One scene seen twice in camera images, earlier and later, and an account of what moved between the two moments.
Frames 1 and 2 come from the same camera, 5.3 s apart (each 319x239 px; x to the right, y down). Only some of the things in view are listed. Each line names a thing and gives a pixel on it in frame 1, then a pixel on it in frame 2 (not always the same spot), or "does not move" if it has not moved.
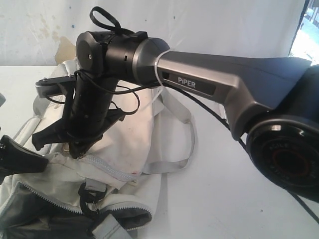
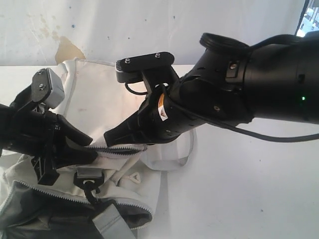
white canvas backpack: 111,189 does not move
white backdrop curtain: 43,33 does not move
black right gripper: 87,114 → 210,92
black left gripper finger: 16,159 → 28,129
